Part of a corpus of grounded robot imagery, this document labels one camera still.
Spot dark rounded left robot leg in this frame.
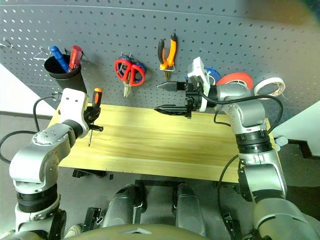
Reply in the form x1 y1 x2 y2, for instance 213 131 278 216
102 183 146 229

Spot black floor bracket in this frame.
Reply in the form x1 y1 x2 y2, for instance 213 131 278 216
221 211 241 240
83 206 106 233

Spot orange black needle-nose pliers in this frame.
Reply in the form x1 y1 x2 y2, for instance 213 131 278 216
157 32 179 81

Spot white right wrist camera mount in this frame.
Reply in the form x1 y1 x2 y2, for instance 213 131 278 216
187 56 210 113

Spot black frame crossbar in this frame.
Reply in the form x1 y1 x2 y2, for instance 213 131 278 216
134 179 181 188

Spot white tape roll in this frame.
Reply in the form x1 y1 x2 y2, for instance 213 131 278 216
253 76 287 101

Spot silver wire loop hook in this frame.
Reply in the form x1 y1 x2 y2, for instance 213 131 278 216
33 48 51 61

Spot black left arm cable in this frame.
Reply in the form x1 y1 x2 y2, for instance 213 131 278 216
0 91 64 164

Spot wide red tape roll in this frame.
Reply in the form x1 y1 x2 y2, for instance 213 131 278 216
215 72 255 92

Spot black plastic cup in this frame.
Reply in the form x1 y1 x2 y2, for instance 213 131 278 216
43 54 88 98

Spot grey pegboard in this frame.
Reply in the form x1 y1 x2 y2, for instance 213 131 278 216
0 0 320 127

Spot red marker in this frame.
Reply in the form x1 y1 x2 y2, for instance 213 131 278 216
68 44 84 73

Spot white shoe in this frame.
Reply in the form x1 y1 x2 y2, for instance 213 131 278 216
64 224 84 239

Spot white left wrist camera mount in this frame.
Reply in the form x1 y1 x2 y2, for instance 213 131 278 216
60 87 89 134

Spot pale grey table clamp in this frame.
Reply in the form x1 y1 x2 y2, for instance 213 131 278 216
274 135 289 151

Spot blue tape roll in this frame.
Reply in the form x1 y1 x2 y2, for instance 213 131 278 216
203 65 223 86

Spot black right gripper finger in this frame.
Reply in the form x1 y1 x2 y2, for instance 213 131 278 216
153 105 189 116
156 81 187 92

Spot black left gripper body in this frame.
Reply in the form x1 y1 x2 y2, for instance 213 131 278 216
83 106 98 125

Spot orange black screwdriver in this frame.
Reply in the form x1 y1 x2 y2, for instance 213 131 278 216
88 87 104 148

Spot dark rounded robot leg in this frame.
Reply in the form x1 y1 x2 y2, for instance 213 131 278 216
102 183 146 229
174 183 208 238

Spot blue marker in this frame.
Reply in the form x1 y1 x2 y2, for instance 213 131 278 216
48 45 70 74

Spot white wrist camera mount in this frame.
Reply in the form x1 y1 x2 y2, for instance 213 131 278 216
60 87 89 134
187 56 210 113

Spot dark rounded right robot leg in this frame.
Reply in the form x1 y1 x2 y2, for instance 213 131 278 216
174 183 208 238

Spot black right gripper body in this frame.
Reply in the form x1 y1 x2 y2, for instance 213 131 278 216
184 79 205 119

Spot red handled scissors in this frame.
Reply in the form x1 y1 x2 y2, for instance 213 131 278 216
113 58 147 87

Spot blue handled scissors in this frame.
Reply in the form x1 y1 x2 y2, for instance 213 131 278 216
118 56 149 99

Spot dark robot torso edge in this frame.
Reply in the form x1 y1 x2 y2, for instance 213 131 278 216
62 223 240 240

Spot black table frame bracket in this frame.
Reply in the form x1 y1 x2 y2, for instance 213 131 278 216
213 181 241 194
72 168 114 180

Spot black stepped frame plate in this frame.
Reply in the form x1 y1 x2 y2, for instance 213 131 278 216
286 138 314 159

